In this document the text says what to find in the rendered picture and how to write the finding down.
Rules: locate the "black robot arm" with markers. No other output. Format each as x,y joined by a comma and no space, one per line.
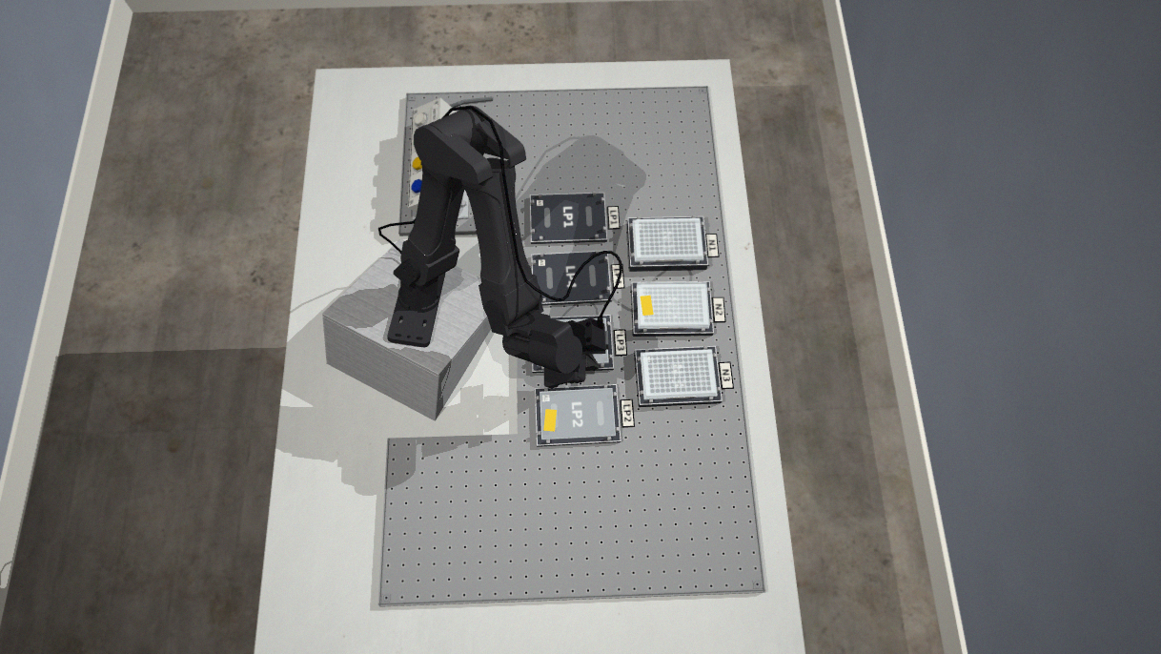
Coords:
451,152

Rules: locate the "white control box with colored buttons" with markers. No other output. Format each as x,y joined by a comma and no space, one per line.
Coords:
421,116

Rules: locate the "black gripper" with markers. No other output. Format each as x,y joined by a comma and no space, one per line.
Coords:
553,379

